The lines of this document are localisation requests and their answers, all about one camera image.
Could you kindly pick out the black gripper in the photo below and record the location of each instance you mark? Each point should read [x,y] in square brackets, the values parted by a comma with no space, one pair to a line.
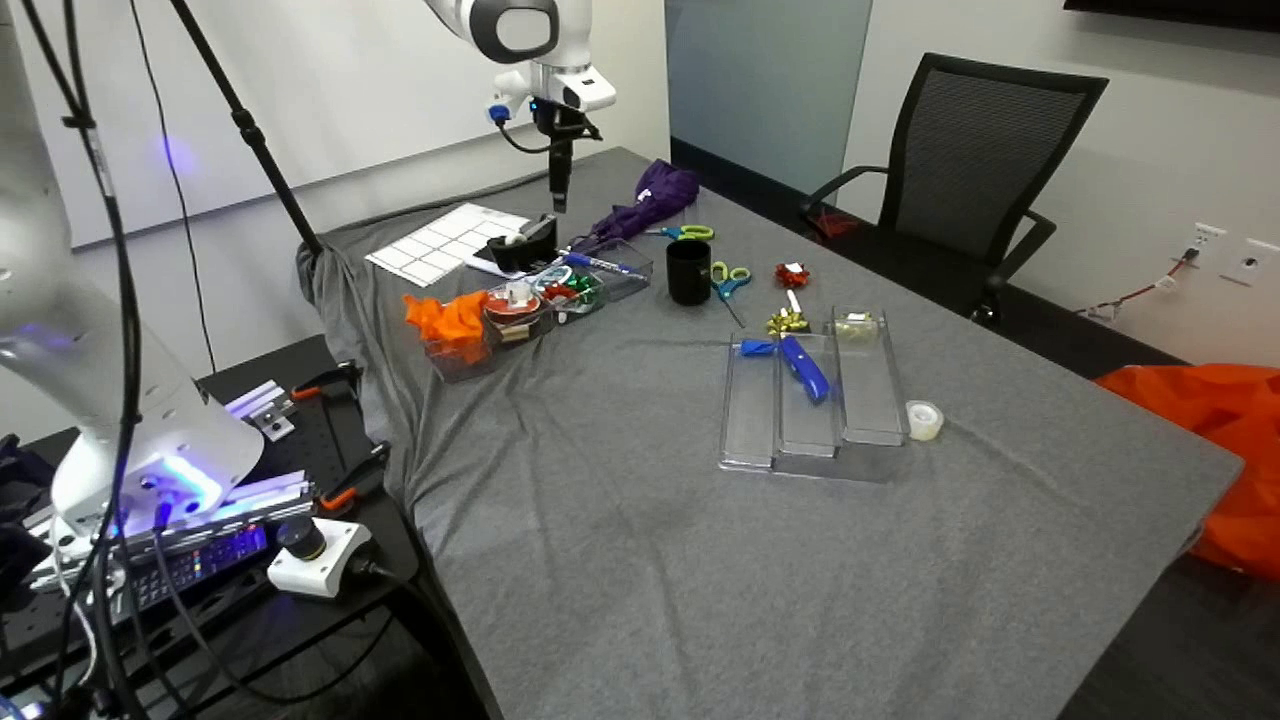
[560,126]

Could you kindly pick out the black cup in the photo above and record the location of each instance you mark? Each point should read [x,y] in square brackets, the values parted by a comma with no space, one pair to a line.
[688,274]

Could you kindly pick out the black open tray box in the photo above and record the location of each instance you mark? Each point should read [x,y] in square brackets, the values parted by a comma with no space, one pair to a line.
[520,251]

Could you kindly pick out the clear flat plastic box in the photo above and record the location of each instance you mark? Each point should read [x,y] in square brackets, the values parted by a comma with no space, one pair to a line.
[619,286]

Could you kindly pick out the purple folded umbrella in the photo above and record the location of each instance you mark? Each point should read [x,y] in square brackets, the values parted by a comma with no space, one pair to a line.
[644,196]

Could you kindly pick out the green gift bow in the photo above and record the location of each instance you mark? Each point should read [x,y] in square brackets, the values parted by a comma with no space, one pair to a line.
[587,290]

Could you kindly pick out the white label sheet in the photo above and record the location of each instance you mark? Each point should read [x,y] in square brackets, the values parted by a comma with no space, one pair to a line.
[446,244]

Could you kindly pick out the red round bowl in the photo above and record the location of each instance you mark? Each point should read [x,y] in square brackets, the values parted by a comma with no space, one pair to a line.
[513,319]

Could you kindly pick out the green blue scissors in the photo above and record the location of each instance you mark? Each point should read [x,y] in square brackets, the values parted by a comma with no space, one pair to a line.
[688,234]

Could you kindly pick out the orange cloth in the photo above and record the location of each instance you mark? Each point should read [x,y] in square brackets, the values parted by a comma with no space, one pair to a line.
[449,327]

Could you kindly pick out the green yellow scissors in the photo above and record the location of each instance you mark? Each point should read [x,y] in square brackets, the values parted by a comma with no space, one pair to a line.
[731,277]

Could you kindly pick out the clear plastic container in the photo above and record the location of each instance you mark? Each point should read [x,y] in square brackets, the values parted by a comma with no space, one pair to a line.
[467,362]

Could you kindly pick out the frosted glass panel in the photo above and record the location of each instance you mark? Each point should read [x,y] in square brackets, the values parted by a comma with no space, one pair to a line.
[767,80]

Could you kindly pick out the small blue piece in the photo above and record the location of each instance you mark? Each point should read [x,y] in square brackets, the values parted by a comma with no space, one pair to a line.
[755,348]

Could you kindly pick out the gold gift bow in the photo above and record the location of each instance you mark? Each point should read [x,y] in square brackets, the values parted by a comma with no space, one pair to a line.
[786,322]

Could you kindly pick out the blue clip tool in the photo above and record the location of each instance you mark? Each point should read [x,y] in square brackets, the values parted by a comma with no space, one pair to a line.
[804,368]

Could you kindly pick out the black tripod pole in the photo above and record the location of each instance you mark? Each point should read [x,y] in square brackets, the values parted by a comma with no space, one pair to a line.
[254,142]

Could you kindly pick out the clear plastic tray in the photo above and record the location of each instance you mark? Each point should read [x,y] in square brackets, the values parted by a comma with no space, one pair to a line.
[864,392]

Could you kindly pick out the grey tablecloth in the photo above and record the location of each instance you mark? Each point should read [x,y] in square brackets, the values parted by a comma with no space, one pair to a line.
[747,561]

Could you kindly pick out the black mesh office chair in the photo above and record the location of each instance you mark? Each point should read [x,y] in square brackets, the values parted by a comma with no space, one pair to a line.
[982,161]

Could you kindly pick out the white tape roll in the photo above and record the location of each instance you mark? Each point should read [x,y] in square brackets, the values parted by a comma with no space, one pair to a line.
[924,423]

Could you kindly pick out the white emergency stop button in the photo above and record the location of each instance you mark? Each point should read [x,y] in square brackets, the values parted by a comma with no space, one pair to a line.
[320,561]

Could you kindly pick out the metal robot mounting base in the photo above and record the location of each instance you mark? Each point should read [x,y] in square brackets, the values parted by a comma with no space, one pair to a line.
[201,525]

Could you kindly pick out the black robot cart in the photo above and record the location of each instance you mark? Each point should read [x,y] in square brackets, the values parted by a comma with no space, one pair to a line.
[335,646]

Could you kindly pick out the orange fabric bag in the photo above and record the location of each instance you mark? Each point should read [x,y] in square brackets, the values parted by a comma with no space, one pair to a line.
[1226,441]

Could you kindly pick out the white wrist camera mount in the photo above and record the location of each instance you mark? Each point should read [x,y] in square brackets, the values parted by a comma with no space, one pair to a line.
[594,89]

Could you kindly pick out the white wall whiteboard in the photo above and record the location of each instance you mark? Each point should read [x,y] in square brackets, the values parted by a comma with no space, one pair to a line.
[335,94]

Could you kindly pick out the silver metal bracket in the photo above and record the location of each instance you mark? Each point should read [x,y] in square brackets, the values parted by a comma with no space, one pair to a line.
[262,406]

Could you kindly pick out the black wall television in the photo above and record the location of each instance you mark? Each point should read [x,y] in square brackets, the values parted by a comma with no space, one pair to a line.
[1175,11]

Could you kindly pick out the white wall socket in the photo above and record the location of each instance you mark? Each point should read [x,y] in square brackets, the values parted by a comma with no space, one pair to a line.
[1206,241]

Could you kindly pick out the white wall plate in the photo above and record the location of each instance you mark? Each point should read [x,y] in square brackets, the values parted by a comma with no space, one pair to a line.
[1255,262]

